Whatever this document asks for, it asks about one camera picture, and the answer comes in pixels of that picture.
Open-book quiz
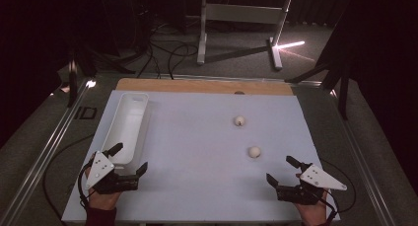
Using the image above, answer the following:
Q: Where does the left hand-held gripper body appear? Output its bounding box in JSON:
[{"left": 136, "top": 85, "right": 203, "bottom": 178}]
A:
[{"left": 86, "top": 150, "right": 140, "bottom": 195}]

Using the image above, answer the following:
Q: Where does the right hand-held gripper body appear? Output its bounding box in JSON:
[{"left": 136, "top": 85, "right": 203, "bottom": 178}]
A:
[{"left": 275, "top": 163, "right": 348, "bottom": 206}]

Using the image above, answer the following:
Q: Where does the white plastic bin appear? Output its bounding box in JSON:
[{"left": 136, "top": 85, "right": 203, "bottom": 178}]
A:
[{"left": 101, "top": 92, "right": 151, "bottom": 170}]

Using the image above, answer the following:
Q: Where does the plain white ball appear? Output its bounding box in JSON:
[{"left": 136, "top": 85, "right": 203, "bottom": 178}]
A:
[{"left": 247, "top": 145, "right": 262, "bottom": 160}]

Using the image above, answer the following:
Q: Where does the person's left hand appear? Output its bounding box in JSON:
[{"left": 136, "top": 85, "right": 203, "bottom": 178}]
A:
[{"left": 84, "top": 166, "right": 122, "bottom": 211}]

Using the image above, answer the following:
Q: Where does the person's right hand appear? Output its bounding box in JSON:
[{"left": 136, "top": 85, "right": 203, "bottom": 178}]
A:
[{"left": 293, "top": 189, "right": 330, "bottom": 226}]

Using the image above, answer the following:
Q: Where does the white table cover sheet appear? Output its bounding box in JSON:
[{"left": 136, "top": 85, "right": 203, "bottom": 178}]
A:
[{"left": 61, "top": 90, "right": 341, "bottom": 224}]

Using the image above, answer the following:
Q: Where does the black tripod stand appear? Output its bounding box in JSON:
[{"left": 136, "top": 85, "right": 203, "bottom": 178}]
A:
[
  {"left": 66, "top": 42, "right": 136, "bottom": 109},
  {"left": 284, "top": 22, "right": 352, "bottom": 121}
]

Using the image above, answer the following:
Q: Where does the wooden board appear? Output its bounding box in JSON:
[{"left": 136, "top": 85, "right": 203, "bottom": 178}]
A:
[{"left": 115, "top": 77, "right": 295, "bottom": 97}]

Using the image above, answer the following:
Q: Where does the dark curtain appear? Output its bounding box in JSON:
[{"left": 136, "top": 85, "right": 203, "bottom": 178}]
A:
[
  {"left": 341, "top": 0, "right": 418, "bottom": 195},
  {"left": 0, "top": 0, "right": 109, "bottom": 150}
]

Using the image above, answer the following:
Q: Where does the left hand-held gripper cable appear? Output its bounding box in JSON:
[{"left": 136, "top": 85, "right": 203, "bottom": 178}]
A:
[{"left": 41, "top": 133, "right": 97, "bottom": 222}]

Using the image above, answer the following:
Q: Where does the aluminium frame rail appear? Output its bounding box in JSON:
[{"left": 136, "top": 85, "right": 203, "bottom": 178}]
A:
[
  {"left": 329, "top": 88, "right": 399, "bottom": 226},
  {"left": 0, "top": 77, "right": 99, "bottom": 226}
]

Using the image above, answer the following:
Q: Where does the black floor cable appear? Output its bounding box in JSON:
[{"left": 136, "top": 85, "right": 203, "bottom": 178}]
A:
[
  {"left": 167, "top": 41, "right": 199, "bottom": 80},
  {"left": 136, "top": 22, "right": 163, "bottom": 80}
]

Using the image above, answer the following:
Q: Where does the white metal stand frame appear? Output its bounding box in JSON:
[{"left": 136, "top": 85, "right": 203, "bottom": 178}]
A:
[{"left": 195, "top": 0, "right": 295, "bottom": 72}]

